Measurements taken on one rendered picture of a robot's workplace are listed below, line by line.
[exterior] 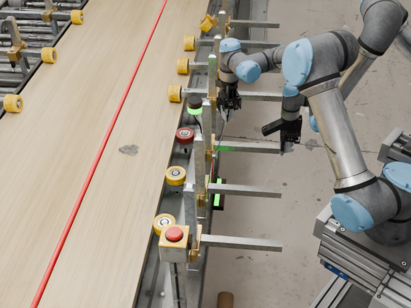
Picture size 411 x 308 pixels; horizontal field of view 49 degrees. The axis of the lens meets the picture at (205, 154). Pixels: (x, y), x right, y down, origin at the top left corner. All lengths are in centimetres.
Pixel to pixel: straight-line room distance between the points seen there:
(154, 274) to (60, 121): 82
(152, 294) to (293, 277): 103
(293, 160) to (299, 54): 206
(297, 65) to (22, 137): 130
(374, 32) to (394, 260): 68
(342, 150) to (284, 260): 148
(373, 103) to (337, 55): 268
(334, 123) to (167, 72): 132
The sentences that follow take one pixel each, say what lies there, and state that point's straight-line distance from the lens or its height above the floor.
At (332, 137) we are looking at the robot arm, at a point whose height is 137.
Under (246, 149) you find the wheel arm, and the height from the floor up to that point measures 85.
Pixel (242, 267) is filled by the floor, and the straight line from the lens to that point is 259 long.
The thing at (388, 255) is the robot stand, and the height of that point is 104.
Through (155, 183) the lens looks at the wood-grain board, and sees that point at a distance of 175.
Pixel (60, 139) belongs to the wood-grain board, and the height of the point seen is 90.
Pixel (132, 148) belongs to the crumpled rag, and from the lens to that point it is 188.
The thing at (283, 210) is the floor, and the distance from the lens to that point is 288.
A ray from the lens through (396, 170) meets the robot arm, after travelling 134.
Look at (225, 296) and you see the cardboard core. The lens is 240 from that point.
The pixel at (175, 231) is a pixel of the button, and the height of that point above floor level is 123.
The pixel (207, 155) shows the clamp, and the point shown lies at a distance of 191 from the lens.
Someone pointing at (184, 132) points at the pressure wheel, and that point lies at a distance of 195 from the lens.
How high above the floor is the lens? 213
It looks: 41 degrees down
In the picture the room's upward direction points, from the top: 1 degrees counter-clockwise
